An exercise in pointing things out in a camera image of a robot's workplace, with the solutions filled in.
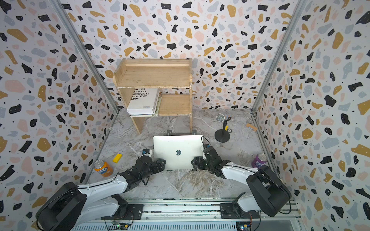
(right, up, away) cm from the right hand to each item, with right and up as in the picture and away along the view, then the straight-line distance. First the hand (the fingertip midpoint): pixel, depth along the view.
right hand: (196, 162), depth 89 cm
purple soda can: (+36, +4, -7) cm, 37 cm away
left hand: (-20, +1, -1) cm, 20 cm away
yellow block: (-51, +2, +4) cm, 51 cm away
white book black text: (-32, +37, -2) cm, 49 cm away
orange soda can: (-51, -1, -9) cm, 52 cm away
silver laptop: (-11, +7, -1) cm, 13 cm away
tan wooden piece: (+46, +20, +25) cm, 56 cm away
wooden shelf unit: (-16, +37, +9) cm, 41 cm away
